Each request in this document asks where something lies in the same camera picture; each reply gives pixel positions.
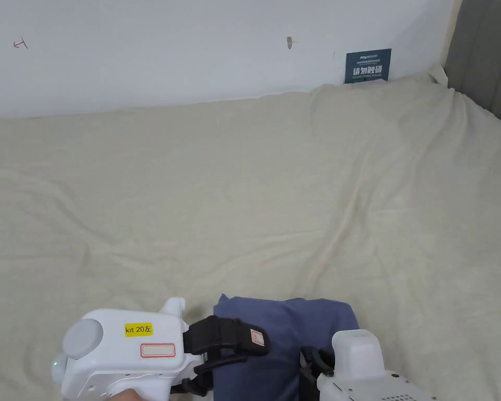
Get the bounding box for dark blue garment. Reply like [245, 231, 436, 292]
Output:
[212, 293, 360, 401]

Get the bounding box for bed with beige sheet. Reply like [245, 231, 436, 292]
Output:
[0, 70, 501, 401]

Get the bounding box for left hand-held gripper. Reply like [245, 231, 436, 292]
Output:
[50, 297, 271, 401]

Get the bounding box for dark blue sign card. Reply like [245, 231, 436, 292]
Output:
[344, 48, 392, 85]

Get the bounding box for grey padded headboard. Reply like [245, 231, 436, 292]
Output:
[442, 0, 501, 128]

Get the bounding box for person's left hand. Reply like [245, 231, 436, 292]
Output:
[105, 388, 146, 401]

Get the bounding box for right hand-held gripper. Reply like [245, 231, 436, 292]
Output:
[297, 329, 440, 401]

